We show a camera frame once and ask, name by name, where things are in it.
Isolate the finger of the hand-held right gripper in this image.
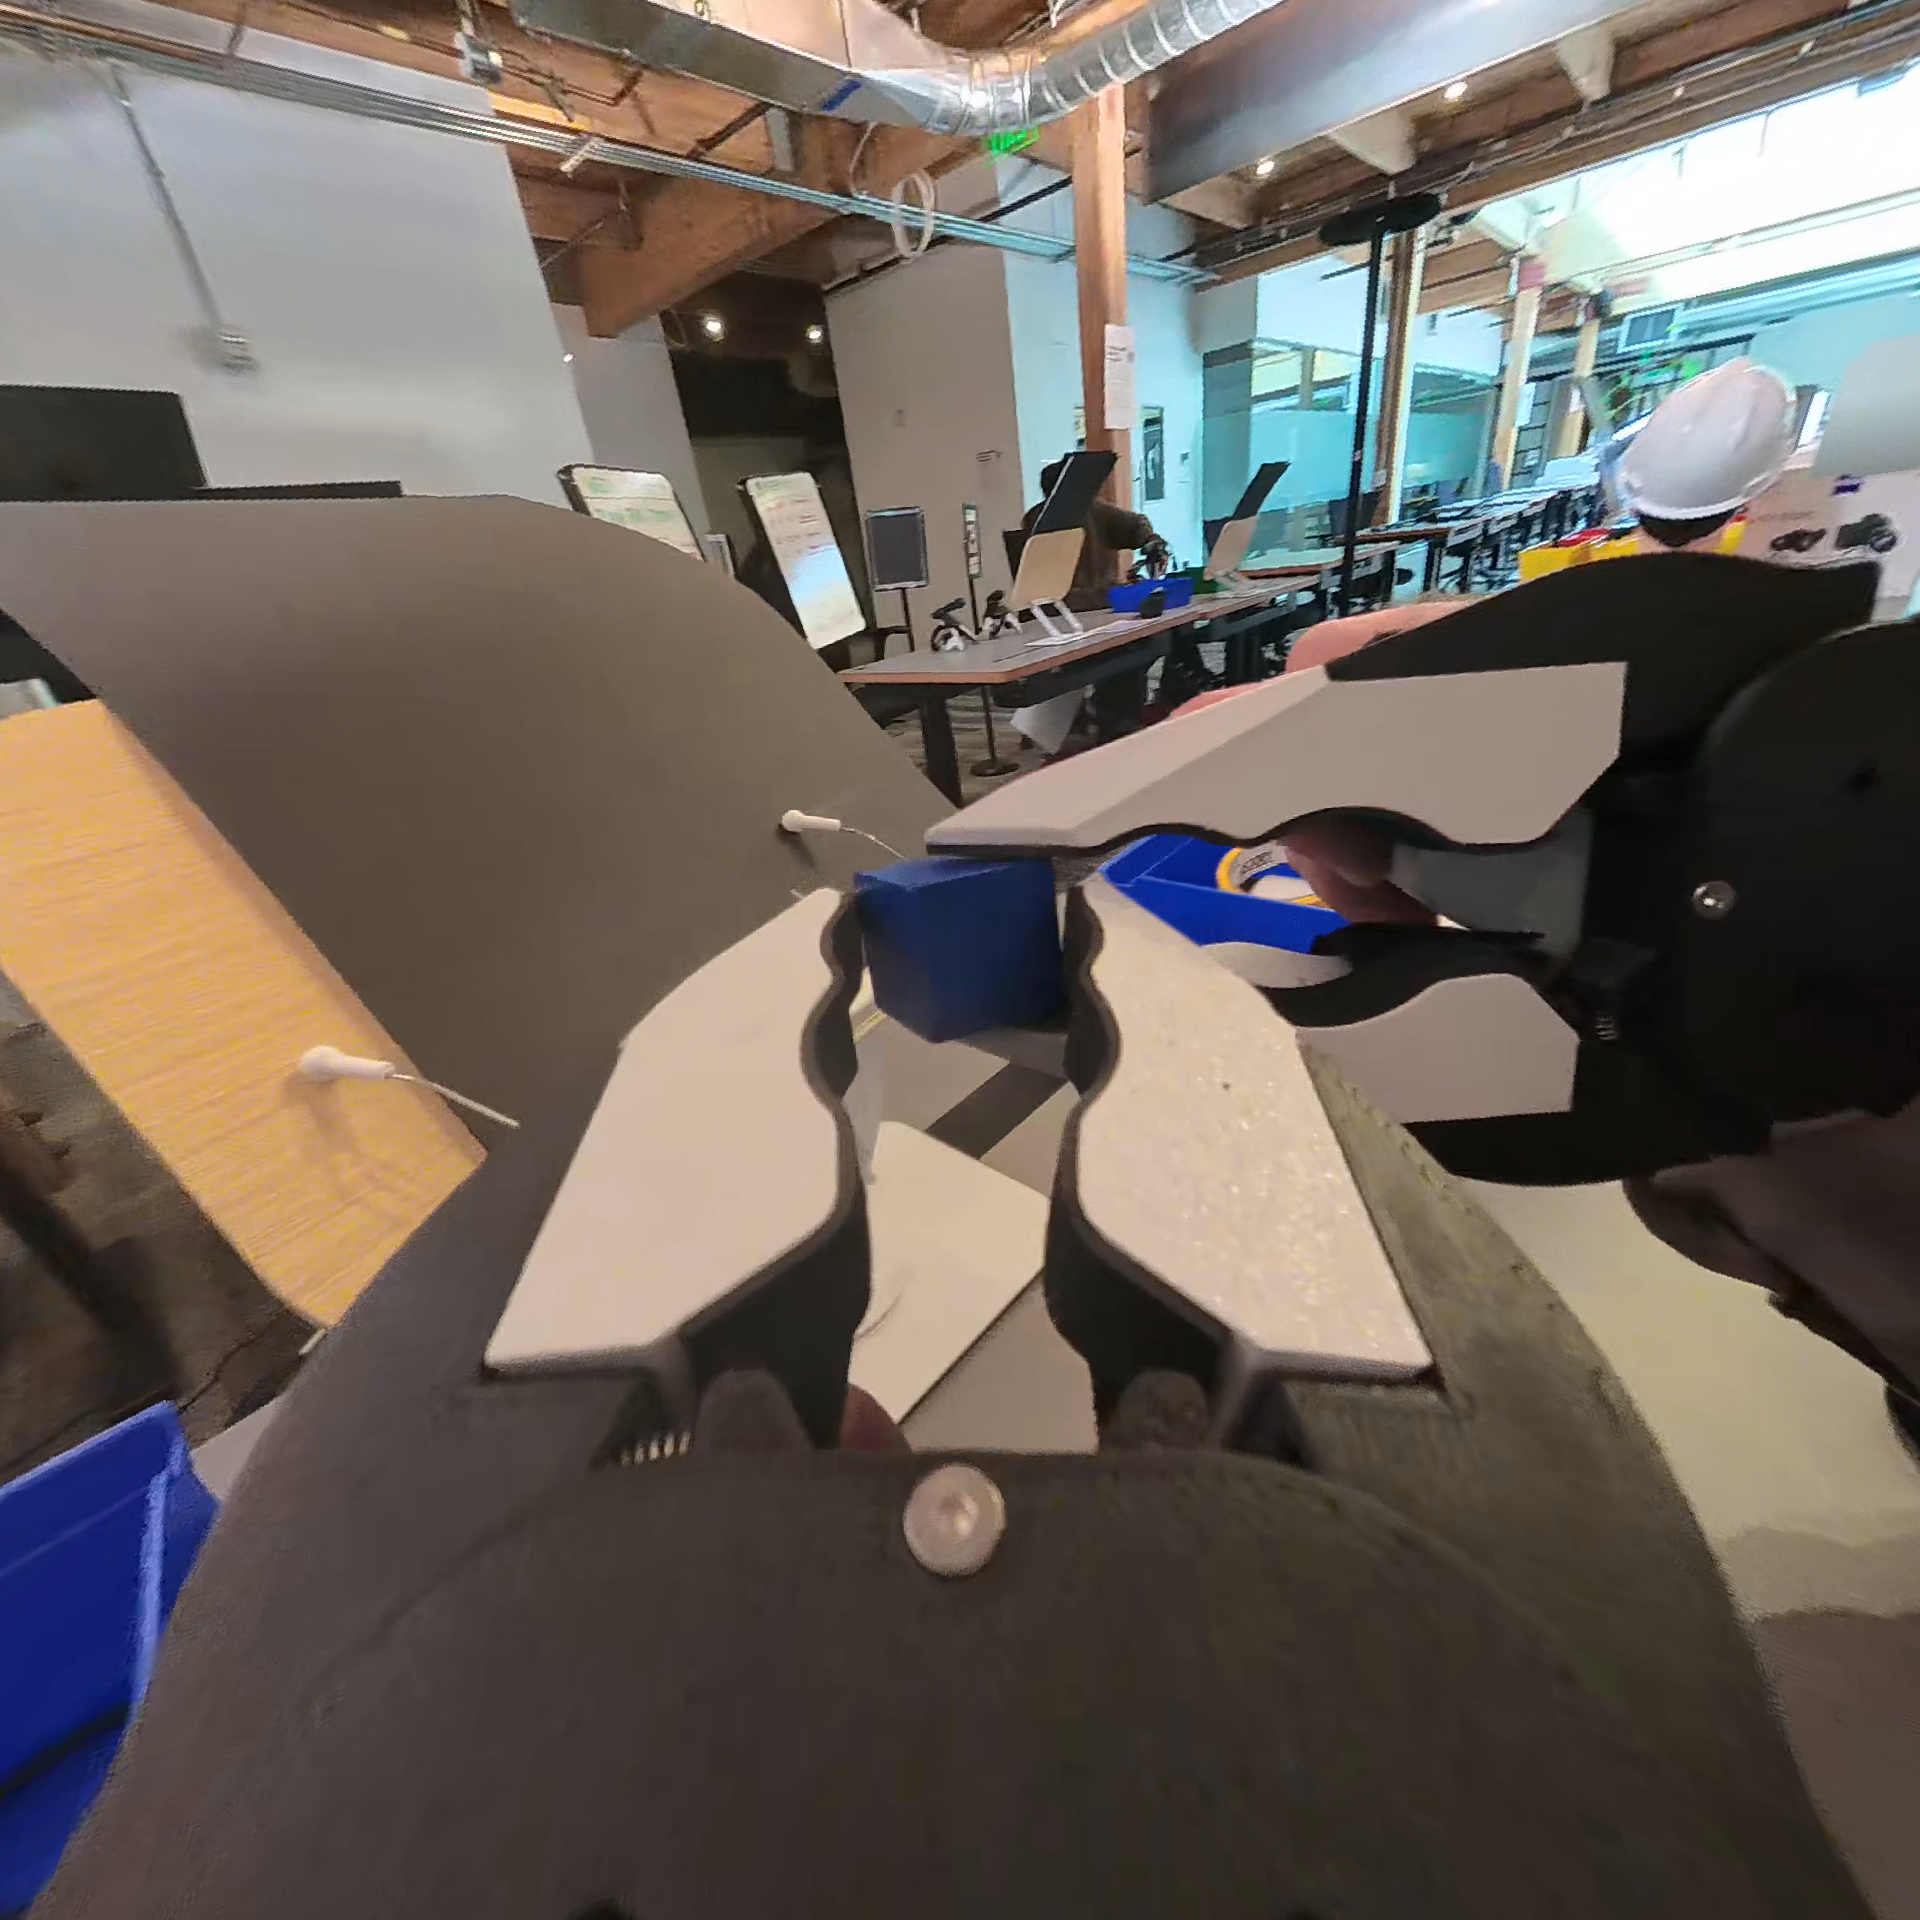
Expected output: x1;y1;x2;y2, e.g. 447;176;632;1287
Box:
923;660;1631;956
1260;923;1587;1128

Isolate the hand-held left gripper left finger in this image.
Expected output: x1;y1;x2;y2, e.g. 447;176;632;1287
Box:
482;889;875;1453

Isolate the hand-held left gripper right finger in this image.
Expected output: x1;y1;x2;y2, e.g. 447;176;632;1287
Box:
1044;884;1435;1453

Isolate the blue cube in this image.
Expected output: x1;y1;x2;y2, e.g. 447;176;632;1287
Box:
851;858;1069;1042

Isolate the person's right hand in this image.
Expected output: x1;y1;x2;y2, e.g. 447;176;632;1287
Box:
1162;601;1490;926

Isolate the small tilted board on stand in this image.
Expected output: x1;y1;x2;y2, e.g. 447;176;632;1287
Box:
1008;450;1124;644
1203;461;1295;585

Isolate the white board stand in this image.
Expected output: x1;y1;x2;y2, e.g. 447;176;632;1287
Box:
293;810;1051;1420

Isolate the long work table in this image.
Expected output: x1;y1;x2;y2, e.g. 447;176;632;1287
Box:
835;577;1309;813

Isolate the white hard hat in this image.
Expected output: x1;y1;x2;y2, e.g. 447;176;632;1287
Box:
1612;357;1801;528

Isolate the wooden support column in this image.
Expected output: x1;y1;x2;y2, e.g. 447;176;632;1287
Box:
1067;83;1138;511

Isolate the grey and wooden curved board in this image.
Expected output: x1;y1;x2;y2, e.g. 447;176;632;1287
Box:
0;494;969;1330

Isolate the whiteboard on stand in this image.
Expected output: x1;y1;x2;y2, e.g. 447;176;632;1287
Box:
558;462;708;561
737;471;872;653

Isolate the black monitor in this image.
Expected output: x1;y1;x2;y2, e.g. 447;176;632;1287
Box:
0;385;207;503

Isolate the silver rectangular air duct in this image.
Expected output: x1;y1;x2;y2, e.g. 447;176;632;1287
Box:
509;0;962;130

